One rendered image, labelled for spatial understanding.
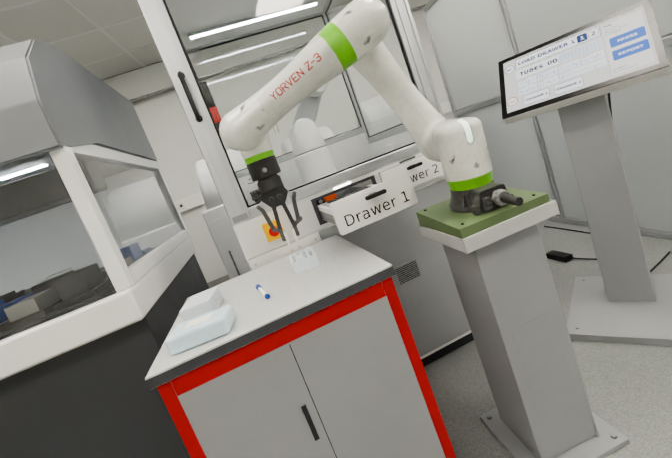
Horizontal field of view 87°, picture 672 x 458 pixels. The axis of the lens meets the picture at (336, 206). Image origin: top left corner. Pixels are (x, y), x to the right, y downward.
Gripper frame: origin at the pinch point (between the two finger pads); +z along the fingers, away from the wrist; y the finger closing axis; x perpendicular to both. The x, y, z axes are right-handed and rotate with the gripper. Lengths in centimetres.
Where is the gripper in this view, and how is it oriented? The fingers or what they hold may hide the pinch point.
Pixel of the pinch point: (291, 238)
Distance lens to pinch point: 113.2
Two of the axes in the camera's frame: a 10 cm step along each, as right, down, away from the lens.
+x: -1.8, -0.8, 9.8
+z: 3.5, 9.3, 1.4
